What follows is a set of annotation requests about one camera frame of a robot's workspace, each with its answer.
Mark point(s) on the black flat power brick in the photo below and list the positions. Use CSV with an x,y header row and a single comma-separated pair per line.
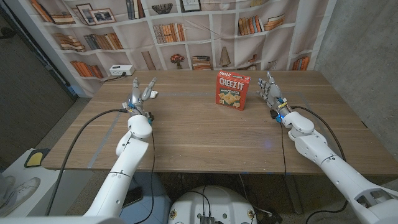
x,y
133,196

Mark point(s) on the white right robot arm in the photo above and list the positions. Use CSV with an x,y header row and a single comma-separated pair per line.
x,y
335,168

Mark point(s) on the grey metal table leg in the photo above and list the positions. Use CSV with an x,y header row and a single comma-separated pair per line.
x,y
293,193

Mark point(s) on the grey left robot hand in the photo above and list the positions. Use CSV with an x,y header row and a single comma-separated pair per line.
x,y
136,102

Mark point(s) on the white power strip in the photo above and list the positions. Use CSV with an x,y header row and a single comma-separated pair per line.
x,y
121,70

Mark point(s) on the black floor adapter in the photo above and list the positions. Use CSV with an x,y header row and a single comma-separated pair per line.
x,y
270,216

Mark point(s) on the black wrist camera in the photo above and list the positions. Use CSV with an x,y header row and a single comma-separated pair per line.
x,y
273,114
151,117

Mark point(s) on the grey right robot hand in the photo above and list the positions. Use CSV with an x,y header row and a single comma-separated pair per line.
x,y
273,93

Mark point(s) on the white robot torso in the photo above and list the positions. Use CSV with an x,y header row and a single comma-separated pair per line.
x,y
214,202

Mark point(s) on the white AirPods case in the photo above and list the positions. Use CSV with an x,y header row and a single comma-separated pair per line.
x,y
154,94

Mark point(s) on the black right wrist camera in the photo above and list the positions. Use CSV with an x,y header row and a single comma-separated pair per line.
x,y
273,114

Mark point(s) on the yellow and black foot pedal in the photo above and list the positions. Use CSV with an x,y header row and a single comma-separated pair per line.
x,y
35,158

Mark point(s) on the grey torso connector box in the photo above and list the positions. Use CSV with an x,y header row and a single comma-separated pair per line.
x,y
206,220

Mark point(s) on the red Cheez-It box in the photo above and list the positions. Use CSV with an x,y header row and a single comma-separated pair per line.
x,y
232,91

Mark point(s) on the white sneaker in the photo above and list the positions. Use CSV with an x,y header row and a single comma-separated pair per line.
x,y
7,186
23,193

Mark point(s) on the printed bookshelf backdrop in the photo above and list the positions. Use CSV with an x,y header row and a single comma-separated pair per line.
x,y
199,46

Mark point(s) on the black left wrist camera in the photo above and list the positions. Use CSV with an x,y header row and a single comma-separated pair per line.
x,y
151,117

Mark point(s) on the white floor platform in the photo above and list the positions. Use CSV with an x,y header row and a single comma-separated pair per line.
x,y
65,186

